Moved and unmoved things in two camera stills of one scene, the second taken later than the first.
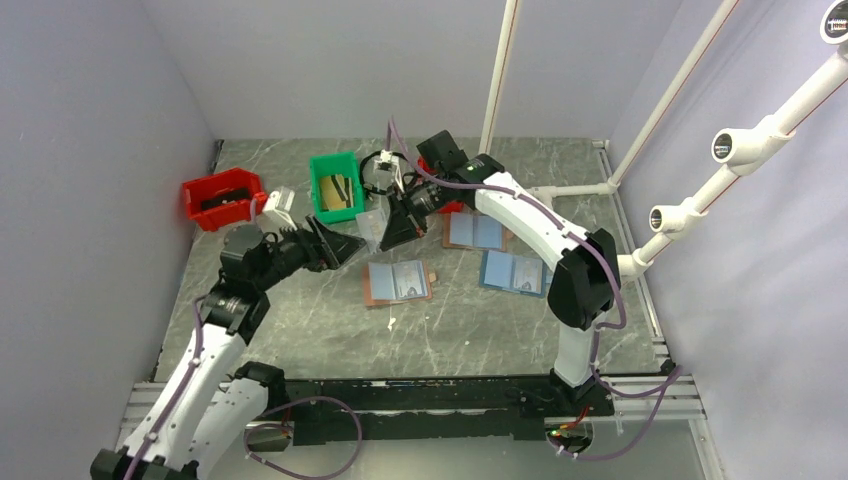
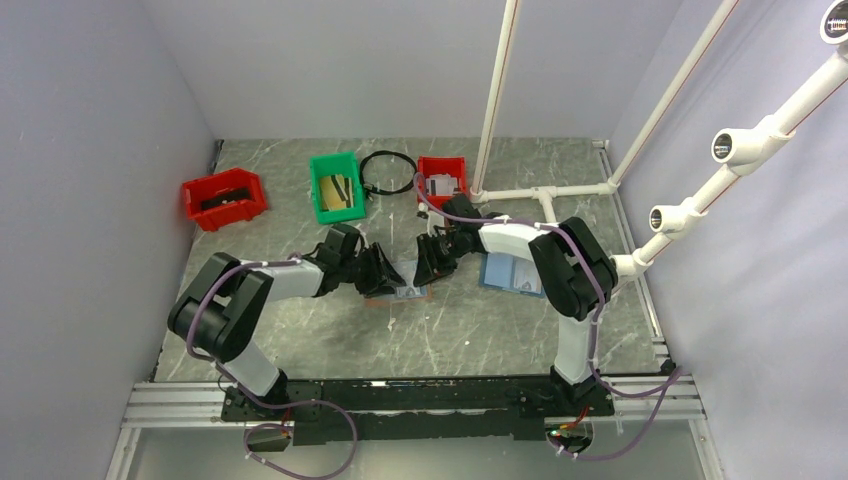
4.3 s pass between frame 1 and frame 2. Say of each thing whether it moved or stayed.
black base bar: stayed
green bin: stayed
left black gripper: moved
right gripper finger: moved
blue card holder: stayed
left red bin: stayed
